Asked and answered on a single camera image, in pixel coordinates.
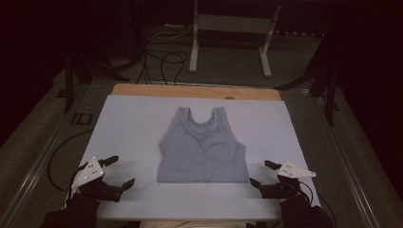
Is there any looped black floor cable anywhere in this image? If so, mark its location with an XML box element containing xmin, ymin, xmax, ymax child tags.
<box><xmin>159</xmin><ymin>51</ymin><xmax>190</xmax><ymax>86</ymax></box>

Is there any aluminium floor rail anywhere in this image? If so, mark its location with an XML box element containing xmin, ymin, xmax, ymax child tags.
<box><xmin>308</xmin><ymin>93</ymin><xmax>383</xmax><ymax>228</ymax></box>
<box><xmin>0</xmin><ymin>83</ymin><xmax>96</xmax><ymax>226</ymax></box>

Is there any white metal stand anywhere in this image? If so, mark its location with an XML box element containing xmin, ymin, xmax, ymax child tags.
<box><xmin>188</xmin><ymin>0</ymin><xmax>282</xmax><ymax>79</ymax></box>

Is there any person's left hand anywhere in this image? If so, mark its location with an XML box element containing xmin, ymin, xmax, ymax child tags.
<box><xmin>64</xmin><ymin>191</ymin><xmax>102</xmax><ymax>220</ymax></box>

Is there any pale lavender table mat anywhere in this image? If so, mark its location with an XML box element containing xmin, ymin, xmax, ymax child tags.
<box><xmin>69</xmin><ymin>94</ymin><xmax>321</xmax><ymax>221</ymax></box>

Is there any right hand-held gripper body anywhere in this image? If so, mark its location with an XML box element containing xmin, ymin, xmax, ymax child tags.
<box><xmin>259</xmin><ymin>161</ymin><xmax>317</xmax><ymax>200</ymax></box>

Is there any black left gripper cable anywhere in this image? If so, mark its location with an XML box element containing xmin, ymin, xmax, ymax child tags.
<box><xmin>47</xmin><ymin>127</ymin><xmax>95</xmax><ymax>194</ymax></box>

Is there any straight black floor cable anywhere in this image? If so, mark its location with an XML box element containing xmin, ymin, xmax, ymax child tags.
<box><xmin>135</xmin><ymin>51</ymin><xmax>154</xmax><ymax>86</ymax></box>

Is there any wooden table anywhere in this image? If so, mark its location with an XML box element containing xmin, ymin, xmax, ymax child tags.
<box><xmin>110</xmin><ymin>83</ymin><xmax>283</xmax><ymax>102</ymax></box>

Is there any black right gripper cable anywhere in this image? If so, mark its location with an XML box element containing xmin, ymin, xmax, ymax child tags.
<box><xmin>297</xmin><ymin>180</ymin><xmax>337</xmax><ymax>228</ymax></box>

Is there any black metal stand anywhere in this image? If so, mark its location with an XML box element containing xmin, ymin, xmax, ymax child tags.
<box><xmin>56</xmin><ymin>47</ymin><xmax>131</xmax><ymax>114</ymax></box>
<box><xmin>273</xmin><ymin>37</ymin><xmax>343</xmax><ymax>127</ymax></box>

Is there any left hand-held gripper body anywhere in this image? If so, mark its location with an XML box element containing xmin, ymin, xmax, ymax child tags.
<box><xmin>70</xmin><ymin>156</ymin><xmax>125</xmax><ymax>203</ymax></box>

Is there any black floor plate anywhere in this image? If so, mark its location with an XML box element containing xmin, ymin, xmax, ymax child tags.
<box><xmin>70</xmin><ymin>111</ymin><xmax>94</xmax><ymax>126</ymax></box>

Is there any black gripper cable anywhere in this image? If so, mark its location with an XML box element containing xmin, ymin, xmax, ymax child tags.
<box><xmin>297</xmin><ymin>180</ymin><xmax>337</xmax><ymax>228</ymax></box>
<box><xmin>47</xmin><ymin>127</ymin><xmax>95</xmax><ymax>194</ymax></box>

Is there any grey tank top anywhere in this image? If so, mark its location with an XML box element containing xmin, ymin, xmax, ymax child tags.
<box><xmin>157</xmin><ymin>105</ymin><xmax>251</xmax><ymax>184</ymax></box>

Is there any white floor cable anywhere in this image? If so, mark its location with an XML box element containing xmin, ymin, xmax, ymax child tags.
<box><xmin>145</xmin><ymin>25</ymin><xmax>195</xmax><ymax>44</ymax></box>

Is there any person's right hand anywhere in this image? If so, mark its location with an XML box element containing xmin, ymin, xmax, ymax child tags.
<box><xmin>278</xmin><ymin>191</ymin><xmax>314</xmax><ymax>218</ymax></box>

